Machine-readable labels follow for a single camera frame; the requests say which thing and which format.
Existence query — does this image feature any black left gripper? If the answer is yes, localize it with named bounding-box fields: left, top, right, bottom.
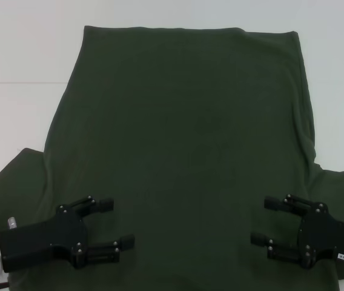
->
left=0, top=195, right=135, bottom=273

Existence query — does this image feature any dark green shirt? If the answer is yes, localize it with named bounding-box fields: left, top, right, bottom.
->
left=0, top=25, right=344, bottom=291

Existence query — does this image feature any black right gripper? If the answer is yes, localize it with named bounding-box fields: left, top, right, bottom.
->
left=250, top=193, right=344, bottom=269

